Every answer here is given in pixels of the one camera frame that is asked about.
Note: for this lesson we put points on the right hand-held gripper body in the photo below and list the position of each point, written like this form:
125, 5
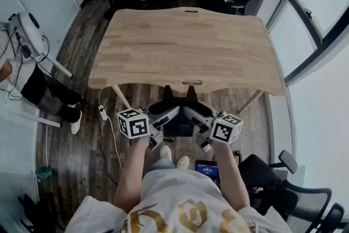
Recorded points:
226, 129

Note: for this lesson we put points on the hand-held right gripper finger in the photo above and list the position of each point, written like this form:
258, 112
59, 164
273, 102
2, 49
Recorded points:
192, 92

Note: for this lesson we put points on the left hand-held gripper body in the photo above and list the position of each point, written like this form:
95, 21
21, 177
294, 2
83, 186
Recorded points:
133, 124

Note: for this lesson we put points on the person's left forearm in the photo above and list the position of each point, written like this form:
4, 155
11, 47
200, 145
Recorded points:
131, 172

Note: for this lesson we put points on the person's right forearm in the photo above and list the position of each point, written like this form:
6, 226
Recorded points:
231, 177

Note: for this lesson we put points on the wooden table leg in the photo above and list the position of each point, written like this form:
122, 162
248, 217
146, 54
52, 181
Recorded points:
121, 96
251, 102

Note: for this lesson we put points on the white power strip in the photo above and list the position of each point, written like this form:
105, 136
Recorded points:
102, 112

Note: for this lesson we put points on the person's left white shoe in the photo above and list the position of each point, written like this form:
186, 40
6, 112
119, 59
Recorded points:
165, 152

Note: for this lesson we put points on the person's white shoe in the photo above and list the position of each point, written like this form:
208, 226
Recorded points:
165, 152
182, 162

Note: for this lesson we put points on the small blue screen device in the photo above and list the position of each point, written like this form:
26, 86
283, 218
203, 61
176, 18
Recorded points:
207, 169

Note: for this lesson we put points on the person's blue jeans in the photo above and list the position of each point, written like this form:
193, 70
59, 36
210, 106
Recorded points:
162, 166

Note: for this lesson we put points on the person's right white shoe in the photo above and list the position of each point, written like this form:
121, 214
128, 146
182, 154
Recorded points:
182, 162

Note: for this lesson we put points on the black mesh office chair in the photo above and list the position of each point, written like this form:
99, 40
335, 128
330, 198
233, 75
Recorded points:
259, 174

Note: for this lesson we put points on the white shirt with gold print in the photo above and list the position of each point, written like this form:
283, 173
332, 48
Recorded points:
174, 193

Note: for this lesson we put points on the white metal desk leg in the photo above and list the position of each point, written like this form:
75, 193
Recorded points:
58, 66

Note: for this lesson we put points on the small white controller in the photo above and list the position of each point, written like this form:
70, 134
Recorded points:
227, 0

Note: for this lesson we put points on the teal box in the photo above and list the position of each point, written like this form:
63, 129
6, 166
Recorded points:
43, 172

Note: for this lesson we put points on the black window frame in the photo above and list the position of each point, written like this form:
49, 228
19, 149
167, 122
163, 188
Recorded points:
309, 23

